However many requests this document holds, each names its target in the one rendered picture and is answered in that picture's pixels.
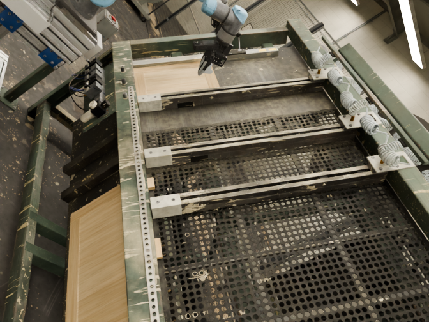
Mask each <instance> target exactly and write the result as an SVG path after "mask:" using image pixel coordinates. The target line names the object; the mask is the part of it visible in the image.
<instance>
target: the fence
mask: <svg viewBox="0 0 429 322"><path fill-rule="evenodd" d="M271 48H276V50H269V49H271ZM263 49H266V51H263V52H259V49H250V50H245V51H246V54H238V55H231V56H227V60H226V61H234V60H241V59H253V58H265V57H272V56H278V51H279V50H278V49H277V47H270V48H263ZM202 57H203V54H198V55H191V56H178V57H166V58H159V59H146V60H139V61H132V62H133V68H142V67H149V66H160V65H173V64H179V63H192V62H199V61H201V59H202Z"/></svg>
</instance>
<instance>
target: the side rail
mask: <svg viewBox="0 0 429 322"><path fill-rule="evenodd" d="M240 32H241V36H240V37H239V41H240V49H242V48H250V47H261V45H262V44H263V43H272V44H273V45H282V44H286V43H287V32H288V29H287V28H286V27H285V26H283V27H270V28H262V29H248V30H240ZM203 40H216V35H215V33H206V34H192V35H184V36H170V37H163V38H149V39H141V40H130V46H132V59H138V58H151V57H158V56H170V53H171V52H182V54H190V53H198V52H205V51H206V50H194V49H193V42H194V41H203ZM232 45H233V48H232V49H238V48H239V45H238V37H237V36H236V37H235V38H234V39H233V41H232Z"/></svg>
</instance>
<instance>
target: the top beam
mask: <svg viewBox="0 0 429 322"><path fill-rule="evenodd" d="M286 26H287V28H288V31H289V33H288V37H289V39H290V40H291V42H292V43H293V44H294V46H295V48H296V49H297V50H298V52H299V53H300V55H301V56H302V57H303V59H304V60H305V62H306V64H307V65H308V66H309V67H310V69H318V68H316V67H315V65H314V64H313V63H312V59H311V55H312V53H313V52H316V51H317V50H318V48H319V47H320V49H319V52H320V53H321V54H322V55H324V54H327V52H326V51H325V50H324V49H323V48H322V46H321V45H320V43H319V42H318V41H317V40H316V39H315V37H314V36H313V35H312V34H311V32H310V31H309V30H308V28H307V27H306V26H305V25H304V23H303V22H302V20H301V19H289V20H287V24H286ZM343 82H346V83H349V85H350V87H349V90H348V91H349V92H351V94H352V95H353V98H354V99H356V100H357V101H360V100H363V99H362V97H361V96H360V95H359V93H358V92H357V91H356V90H355V88H354V87H353V86H352V84H351V83H350V82H349V81H348V79H347V78H346V76H344V77H343ZM323 88H324V89H325V91H326V92H327V94H328V95H329V97H330V98H331V99H332V101H333V102H334V104H335V105H336V107H337V108H338V110H339V111H340V112H341V114H342V115H347V114H349V110H347V109H346V108H345V107H344V106H343V105H342V103H341V101H340V94H341V93H342V92H344V91H347V88H348V84H343V83H341V84H340V85H339V86H334V85H332V83H330V81H329V79H324V85H323ZM366 108H368V112H372V110H371V108H369V106H368V105H366ZM366 108H361V109H360V110H358V111H357V113H362V112H366ZM379 131H381V132H385V133H388V134H382V133H380V132H377V133H376V134H374V135H368V134H367V133H366V132H365V131H364V130H363V128H362V127H359V128H358V130H357V133H356V135H357V137H358V139H359V140H360V141H361V143H362V144H363V146H364V147H365V149H366V150H367V152H368V153H369V154H370V156H374V155H379V153H378V149H377V148H378V146H379V145H381V144H385V141H386V137H387V135H389V137H388V141H387V144H389V143H391V142H393V141H395V139H394V138H393V137H392V135H391V134H390V133H389V132H388V130H387V129H386V128H385V126H384V125H383V124H381V125H379ZM386 179H387V180H388V182H389V184H390V185H391V186H392V188H393V189H394V191H395V192H396V194H397V195H398V197H399V198H400V199H401V201H402V203H403V204H404V205H405V207H406V208H407V209H408V211H409V212H410V214H411V215H412V217H413V218H414V220H415V221H416V222H417V224H418V226H419V227H420V228H421V230H422V231H423V232H424V234H425V236H426V237H427V238H428V240H429V182H427V180H426V179H425V177H424V176H423V175H422V174H421V173H420V171H419V170H418V169H417V167H412V168H407V169H399V170H394V171H388V174H387V176H386Z"/></svg>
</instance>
